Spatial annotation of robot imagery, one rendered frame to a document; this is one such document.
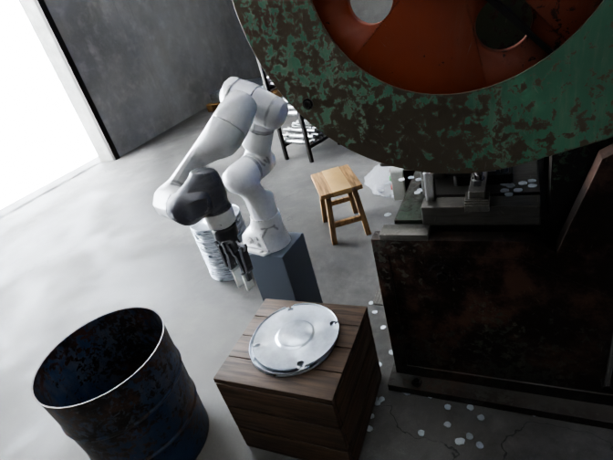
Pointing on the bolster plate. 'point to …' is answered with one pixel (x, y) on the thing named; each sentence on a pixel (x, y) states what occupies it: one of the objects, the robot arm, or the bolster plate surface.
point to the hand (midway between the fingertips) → (243, 278)
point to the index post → (430, 186)
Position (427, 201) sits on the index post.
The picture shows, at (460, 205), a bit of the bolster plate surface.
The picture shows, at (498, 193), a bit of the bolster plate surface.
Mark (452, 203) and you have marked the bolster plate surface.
